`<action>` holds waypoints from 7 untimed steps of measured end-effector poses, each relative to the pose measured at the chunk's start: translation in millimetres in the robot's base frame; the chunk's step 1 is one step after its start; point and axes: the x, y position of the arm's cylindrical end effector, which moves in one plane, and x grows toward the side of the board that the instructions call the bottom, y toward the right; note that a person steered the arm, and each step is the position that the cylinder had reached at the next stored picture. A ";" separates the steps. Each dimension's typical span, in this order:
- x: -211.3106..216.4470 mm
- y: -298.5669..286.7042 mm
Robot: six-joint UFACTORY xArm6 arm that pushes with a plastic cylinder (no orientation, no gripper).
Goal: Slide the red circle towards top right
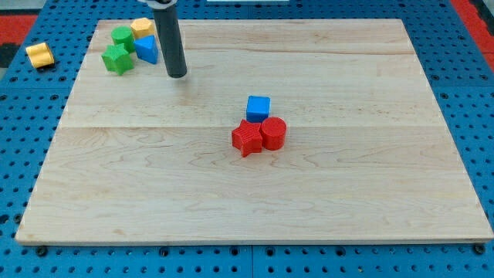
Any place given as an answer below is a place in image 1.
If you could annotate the red star block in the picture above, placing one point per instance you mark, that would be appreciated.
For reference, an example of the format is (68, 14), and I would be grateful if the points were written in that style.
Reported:
(247, 138)

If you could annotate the red cylinder block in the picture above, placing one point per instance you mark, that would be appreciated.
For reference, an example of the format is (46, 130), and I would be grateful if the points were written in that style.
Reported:
(273, 131)

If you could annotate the blue cube block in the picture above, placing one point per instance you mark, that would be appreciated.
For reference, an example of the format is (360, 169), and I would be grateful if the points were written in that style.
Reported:
(257, 109)

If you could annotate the wooden board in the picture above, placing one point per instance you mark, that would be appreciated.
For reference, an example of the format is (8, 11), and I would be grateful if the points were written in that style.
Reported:
(143, 159)

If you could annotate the blue triangle block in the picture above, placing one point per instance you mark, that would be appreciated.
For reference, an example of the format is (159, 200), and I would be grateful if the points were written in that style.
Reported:
(146, 49)

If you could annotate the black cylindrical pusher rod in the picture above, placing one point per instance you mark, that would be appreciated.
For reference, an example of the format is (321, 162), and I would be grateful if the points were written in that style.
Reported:
(168, 30)

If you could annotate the green star block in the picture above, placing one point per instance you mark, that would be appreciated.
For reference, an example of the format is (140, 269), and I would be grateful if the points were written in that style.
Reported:
(117, 59)

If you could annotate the yellow hexagon block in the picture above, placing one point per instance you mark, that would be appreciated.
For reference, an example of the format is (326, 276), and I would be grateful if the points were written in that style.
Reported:
(142, 27)

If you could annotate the green cylinder block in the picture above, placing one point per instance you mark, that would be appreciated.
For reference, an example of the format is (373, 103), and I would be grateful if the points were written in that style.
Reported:
(123, 35)

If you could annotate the yellow rounded block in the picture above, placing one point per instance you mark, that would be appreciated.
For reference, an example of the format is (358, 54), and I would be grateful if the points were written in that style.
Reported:
(40, 55)

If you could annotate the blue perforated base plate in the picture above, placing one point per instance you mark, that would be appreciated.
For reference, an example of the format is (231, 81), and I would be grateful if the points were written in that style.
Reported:
(32, 103)

